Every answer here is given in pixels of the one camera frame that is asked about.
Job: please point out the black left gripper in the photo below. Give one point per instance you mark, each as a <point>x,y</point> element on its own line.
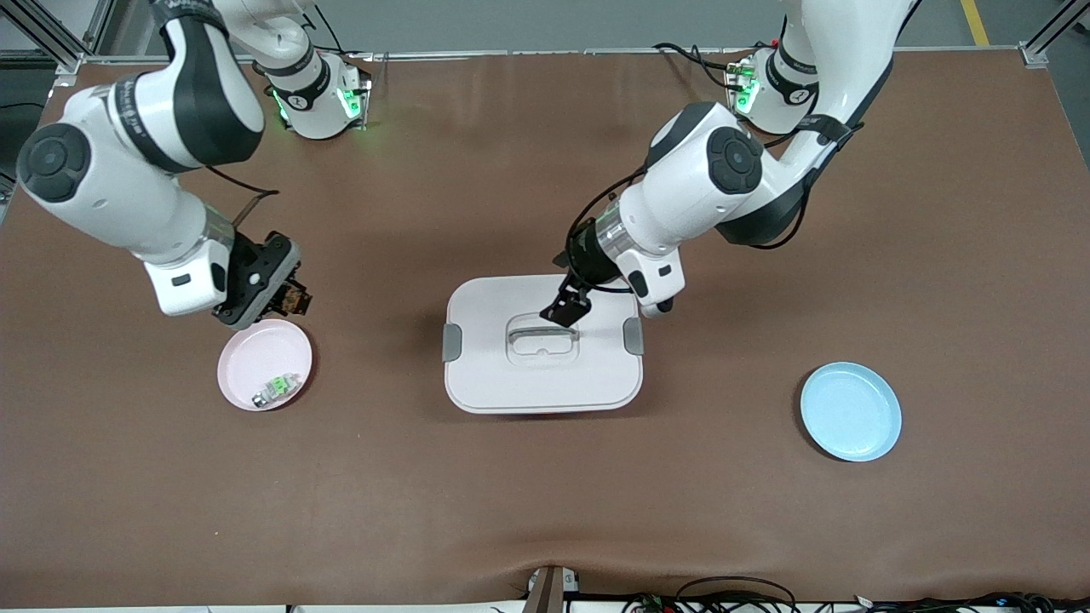
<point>585,259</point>

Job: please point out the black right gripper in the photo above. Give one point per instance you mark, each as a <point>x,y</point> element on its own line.
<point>244,254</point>

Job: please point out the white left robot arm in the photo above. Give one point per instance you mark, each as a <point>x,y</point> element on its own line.
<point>707,196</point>

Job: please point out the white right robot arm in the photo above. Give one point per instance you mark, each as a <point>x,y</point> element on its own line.
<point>128,187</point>

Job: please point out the pink round plate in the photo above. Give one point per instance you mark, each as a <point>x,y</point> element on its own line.
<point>255,358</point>

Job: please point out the white lidded storage box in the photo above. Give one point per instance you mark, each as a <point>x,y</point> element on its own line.
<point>511,375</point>

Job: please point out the brown table mat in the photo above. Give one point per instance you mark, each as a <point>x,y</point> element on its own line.
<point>545,511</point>

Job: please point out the blue round plate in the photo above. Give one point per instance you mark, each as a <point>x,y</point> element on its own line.
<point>851,413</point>

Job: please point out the green push-button switch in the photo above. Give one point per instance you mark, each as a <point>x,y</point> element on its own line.
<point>275,389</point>

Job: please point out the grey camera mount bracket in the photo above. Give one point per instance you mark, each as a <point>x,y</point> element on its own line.
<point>549,592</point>

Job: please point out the aluminium frame post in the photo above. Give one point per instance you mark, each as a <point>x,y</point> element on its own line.
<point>1052,38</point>
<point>51,34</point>

